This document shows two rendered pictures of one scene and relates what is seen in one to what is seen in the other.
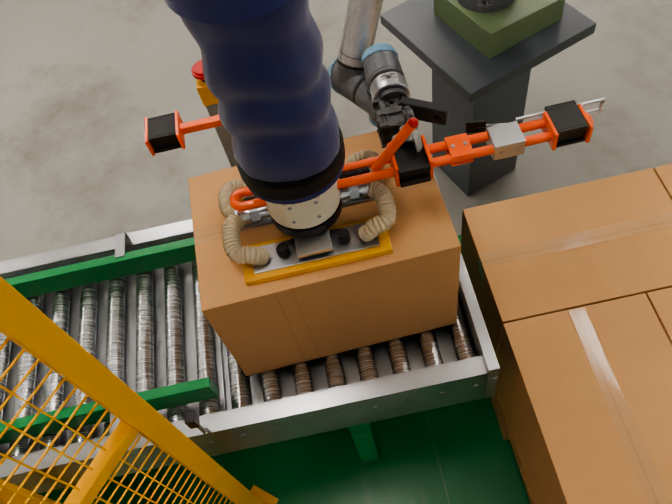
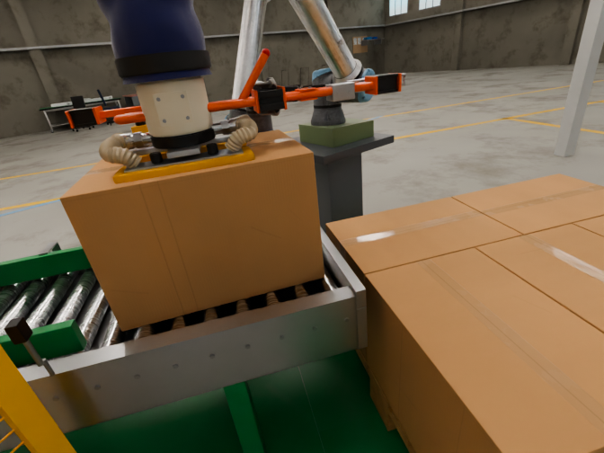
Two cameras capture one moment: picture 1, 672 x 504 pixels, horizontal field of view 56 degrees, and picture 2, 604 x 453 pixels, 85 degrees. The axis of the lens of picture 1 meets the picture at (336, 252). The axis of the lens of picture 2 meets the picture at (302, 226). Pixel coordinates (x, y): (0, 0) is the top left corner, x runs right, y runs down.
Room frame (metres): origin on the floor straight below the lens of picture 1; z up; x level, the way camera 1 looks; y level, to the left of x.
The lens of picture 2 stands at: (-0.09, -0.02, 1.16)
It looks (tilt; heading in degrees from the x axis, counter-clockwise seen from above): 27 degrees down; 346
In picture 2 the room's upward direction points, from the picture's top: 7 degrees counter-clockwise
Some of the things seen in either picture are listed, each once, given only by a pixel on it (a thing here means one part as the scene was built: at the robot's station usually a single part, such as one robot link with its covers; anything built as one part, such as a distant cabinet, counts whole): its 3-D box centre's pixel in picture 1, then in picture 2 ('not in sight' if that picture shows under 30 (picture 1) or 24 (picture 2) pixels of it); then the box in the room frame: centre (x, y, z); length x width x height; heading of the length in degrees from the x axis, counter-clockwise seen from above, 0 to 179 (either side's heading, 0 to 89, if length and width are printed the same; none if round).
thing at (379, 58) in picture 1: (382, 70); not in sight; (1.20, -0.22, 1.07); 0.12 x 0.09 x 0.10; 178
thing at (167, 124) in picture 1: (164, 133); (86, 116); (1.17, 0.33, 1.08); 0.09 x 0.08 x 0.05; 178
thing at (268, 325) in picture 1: (326, 253); (211, 217); (0.93, 0.02, 0.75); 0.60 x 0.40 x 0.40; 90
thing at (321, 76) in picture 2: not in sight; (328, 86); (1.67, -0.68, 1.03); 0.17 x 0.15 x 0.18; 31
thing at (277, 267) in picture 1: (314, 246); (186, 157); (0.80, 0.04, 0.97); 0.34 x 0.10 x 0.05; 88
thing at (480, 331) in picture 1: (456, 261); (322, 240); (0.90, -0.33, 0.58); 0.70 x 0.03 x 0.06; 178
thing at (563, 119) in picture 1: (566, 127); (382, 84); (0.88, -0.56, 1.07); 0.08 x 0.07 x 0.05; 88
